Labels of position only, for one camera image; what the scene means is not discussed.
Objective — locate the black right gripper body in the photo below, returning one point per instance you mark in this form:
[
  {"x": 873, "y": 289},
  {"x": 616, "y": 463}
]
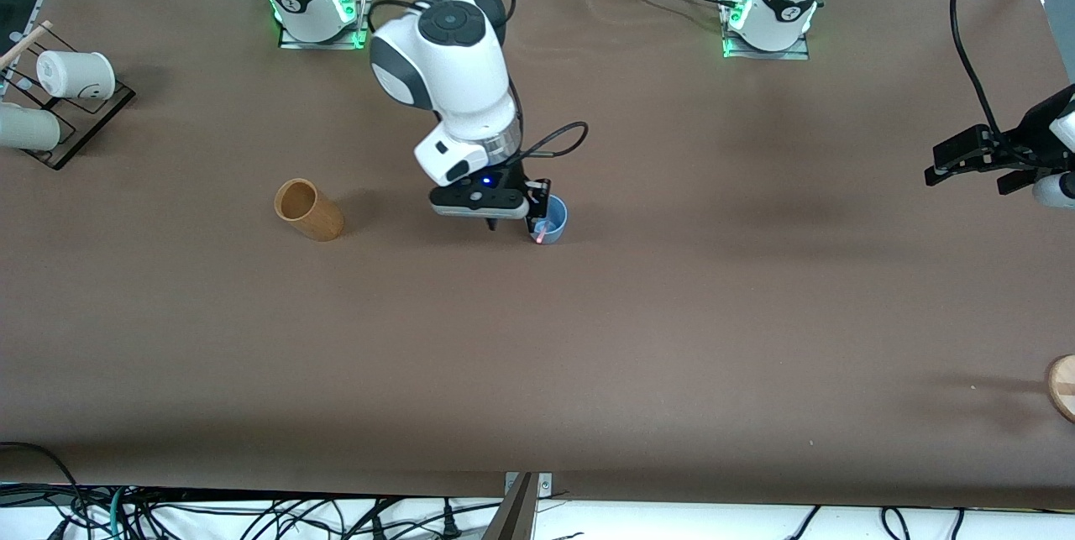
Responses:
[{"x": 511, "y": 175}]

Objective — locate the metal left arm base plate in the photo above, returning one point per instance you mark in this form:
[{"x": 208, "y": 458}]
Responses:
[{"x": 798, "y": 49}]

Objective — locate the brown bamboo cup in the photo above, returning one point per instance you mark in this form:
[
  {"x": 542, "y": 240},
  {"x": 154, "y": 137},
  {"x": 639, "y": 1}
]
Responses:
[{"x": 311, "y": 212}]

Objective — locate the pink chopstick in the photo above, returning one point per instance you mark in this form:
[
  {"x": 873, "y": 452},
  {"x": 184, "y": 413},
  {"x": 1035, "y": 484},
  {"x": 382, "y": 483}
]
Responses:
[{"x": 542, "y": 233}]

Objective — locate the white cup with print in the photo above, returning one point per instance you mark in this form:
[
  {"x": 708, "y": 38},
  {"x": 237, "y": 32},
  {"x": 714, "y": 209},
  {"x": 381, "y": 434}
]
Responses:
[{"x": 76, "y": 74}]

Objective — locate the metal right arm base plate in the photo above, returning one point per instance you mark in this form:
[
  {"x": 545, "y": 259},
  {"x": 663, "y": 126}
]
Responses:
[{"x": 359, "y": 15}]

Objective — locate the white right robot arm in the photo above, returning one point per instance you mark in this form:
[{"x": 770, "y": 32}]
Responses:
[{"x": 445, "y": 70}]

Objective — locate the metal table bracket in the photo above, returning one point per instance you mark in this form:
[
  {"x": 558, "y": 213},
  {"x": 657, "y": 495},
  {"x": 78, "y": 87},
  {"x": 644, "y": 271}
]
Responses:
[{"x": 525, "y": 506}]

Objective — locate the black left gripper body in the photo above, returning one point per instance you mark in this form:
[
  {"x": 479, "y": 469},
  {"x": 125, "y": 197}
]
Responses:
[{"x": 1030, "y": 137}]

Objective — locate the blue cup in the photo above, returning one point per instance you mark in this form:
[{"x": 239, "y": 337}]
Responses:
[{"x": 558, "y": 221}]

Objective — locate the round wooden disc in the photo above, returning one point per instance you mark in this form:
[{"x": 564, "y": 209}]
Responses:
[{"x": 1063, "y": 387}]

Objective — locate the plain white cup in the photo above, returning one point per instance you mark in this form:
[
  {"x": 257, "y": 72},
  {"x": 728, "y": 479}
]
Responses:
[{"x": 29, "y": 127}]

